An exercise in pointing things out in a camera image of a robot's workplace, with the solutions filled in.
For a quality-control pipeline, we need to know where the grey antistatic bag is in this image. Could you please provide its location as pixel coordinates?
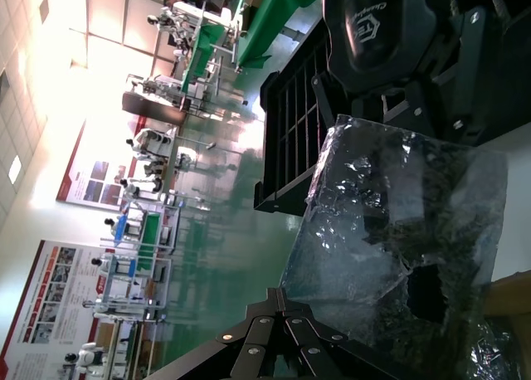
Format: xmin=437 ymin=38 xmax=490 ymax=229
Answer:
xmin=466 ymin=315 xmax=531 ymax=380
xmin=280 ymin=113 xmax=509 ymax=377

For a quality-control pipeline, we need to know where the black display screen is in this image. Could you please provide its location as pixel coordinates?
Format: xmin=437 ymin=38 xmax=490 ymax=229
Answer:
xmin=122 ymin=91 xmax=186 ymax=124

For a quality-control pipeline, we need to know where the white humanoid robot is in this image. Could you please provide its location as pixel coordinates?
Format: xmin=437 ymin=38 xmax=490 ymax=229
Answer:
xmin=66 ymin=342 xmax=105 ymax=373
xmin=147 ymin=6 xmax=188 ymax=37
xmin=126 ymin=129 xmax=173 ymax=161

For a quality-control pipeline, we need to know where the black slotted plastic container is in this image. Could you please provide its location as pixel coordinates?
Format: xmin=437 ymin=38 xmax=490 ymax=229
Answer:
xmin=252 ymin=0 xmax=531 ymax=213

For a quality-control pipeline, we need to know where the red white info poster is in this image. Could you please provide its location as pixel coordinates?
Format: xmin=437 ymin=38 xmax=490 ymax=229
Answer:
xmin=0 ymin=238 xmax=107 ymax=380
xmin=56 ymin=118 xmax=140 ymax=209

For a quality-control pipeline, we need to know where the green cloth covered table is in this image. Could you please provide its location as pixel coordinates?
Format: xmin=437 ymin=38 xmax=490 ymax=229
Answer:
xmin=238 ymin=0 xmax=320 ymax=68
xmin=180 ymin=22 xmax=227 ymax=95

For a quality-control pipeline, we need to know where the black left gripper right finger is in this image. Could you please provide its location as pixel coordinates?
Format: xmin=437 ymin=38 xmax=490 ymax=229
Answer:
xmin=282 ymin=290 xmax=420 ymax=380

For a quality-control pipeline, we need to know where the ceiling light panel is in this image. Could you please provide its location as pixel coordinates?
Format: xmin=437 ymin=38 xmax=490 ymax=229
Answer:
xmin=7 ymin=154 xmax=24 ymax=181

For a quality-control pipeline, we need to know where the metal shelf rack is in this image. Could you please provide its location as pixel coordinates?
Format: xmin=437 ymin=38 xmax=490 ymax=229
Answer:
xmin=99 ymin=205 xmax=183 ymax=314

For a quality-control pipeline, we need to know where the open brown cardboard box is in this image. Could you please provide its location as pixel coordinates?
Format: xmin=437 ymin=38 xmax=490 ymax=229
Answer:
xmin=483 ymin=270 xmax=531 ymax=321

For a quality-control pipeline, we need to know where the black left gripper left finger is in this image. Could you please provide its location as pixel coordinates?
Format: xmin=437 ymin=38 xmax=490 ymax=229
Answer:
xmin=143 ymin=288 xmax=285 ymax=380

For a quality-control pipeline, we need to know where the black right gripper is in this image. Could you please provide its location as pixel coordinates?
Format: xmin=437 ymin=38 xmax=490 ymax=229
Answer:
xmin=310 ymin=0 xmax=498 ymax=148

